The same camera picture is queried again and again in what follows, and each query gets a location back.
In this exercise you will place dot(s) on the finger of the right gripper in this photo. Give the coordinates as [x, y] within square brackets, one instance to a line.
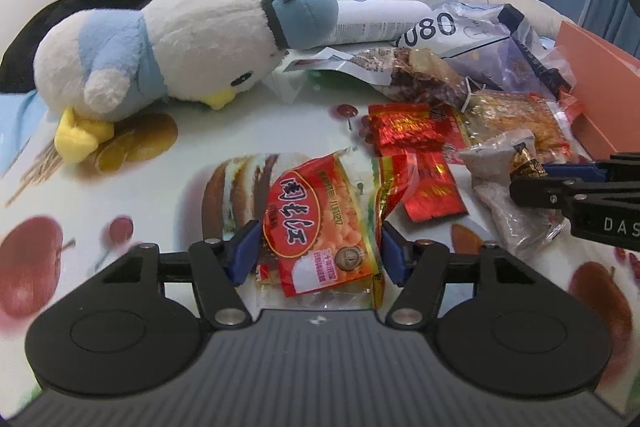
[585, 204]
[620, 167]

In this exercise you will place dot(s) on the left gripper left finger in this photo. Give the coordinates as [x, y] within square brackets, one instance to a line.
[218, 267]

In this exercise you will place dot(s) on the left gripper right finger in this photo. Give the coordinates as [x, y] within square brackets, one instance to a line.
[419, 269]

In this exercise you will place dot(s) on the red yellow peanut packet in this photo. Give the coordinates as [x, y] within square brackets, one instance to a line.
[321, 231]

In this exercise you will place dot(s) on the clear grey candy packet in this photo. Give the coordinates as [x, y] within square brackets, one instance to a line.
[494, 164]

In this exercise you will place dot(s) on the clear dark snack packet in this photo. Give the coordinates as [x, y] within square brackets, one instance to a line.
[403, 75]

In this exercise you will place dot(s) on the red foil sachet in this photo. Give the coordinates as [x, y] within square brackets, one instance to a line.
[436, 195]

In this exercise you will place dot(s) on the pink cardboard box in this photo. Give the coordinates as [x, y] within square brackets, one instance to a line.
[607, 86]

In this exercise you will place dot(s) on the shiny red foil packet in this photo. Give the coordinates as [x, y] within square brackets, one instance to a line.
[401, 127]

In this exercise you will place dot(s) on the brown fried snack packet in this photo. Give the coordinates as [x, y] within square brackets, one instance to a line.
[491, 113]

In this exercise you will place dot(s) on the fruit print bed sheet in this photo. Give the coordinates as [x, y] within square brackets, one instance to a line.
[100, 326]

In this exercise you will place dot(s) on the blue curtain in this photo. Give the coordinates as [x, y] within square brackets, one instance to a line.
[616, 21]

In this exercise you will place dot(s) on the clear blue plastic bag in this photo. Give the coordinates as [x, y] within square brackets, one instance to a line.
[494, 45]

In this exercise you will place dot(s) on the blue white penguin plush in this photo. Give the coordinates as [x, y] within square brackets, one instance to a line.
[98, 67]

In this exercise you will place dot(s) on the white tube package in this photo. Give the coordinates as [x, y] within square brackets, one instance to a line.
[375, 20]

